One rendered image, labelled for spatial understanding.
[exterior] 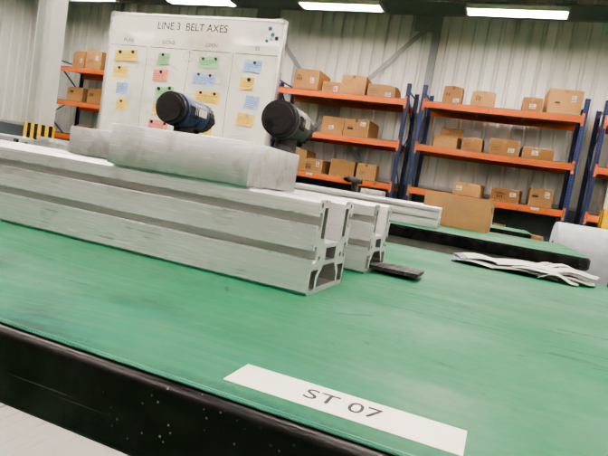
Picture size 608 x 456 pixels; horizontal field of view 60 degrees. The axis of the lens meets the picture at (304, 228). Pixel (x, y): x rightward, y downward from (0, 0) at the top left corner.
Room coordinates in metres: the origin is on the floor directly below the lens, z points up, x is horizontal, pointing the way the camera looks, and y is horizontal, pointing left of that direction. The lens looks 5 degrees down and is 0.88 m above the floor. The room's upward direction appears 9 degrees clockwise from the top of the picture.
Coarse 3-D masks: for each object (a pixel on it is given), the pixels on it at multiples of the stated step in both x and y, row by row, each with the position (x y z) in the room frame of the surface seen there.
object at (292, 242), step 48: (0, 144) 0.59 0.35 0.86; (0, 192) 0.58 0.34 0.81; (48, 192) 0.56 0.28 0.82; (96, 192) 0.53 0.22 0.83; (144, 192) 0.53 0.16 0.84; (192, 192) 0.49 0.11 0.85; (240, 192) 0.48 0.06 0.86; (288, 192) 0.54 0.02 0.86; (96, 240) 0.53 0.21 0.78; (144, 240) 0.51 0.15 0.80; (192, 240) 0.49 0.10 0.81; (240, 240) 0.49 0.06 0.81; (288, 240) 0.46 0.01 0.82; (336, 240) 0.52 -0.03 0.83; (288, 288) 0.45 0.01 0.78
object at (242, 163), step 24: (120, 144) 0.52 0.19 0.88; (144, 144) 0.51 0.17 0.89; (168, 144) 0.50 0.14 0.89; (192, 144) 0.49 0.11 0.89; (216, 144) 0.48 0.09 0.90; (240, 144) 0.47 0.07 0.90; (144, 168) 0.51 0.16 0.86; (168, 168) 0.50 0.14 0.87; (192, 168) 0.49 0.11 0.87; (216, 168) 0.48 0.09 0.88; (240, 168) 0.47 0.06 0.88; (264, 168) 0.50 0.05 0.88; (288, 168) 0.55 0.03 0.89
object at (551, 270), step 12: (456, 252) 1.00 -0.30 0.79; (468, 252) 0.99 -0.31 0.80; (492, 264) 0.93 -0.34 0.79; (504, 264) 0.91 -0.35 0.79; (516, 264) 0.90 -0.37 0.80; (528, 264) 0.91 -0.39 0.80; (540, 264) 0.94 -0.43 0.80; (552, 264) 0.95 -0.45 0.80; (564, 264) 0.94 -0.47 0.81; (540, 276) 0.88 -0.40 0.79; (552, 276) 0.89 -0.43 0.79; (564, 276) 0.89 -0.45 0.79; (576, 276) 0.91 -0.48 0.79; (588, 276) 0.88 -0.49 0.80
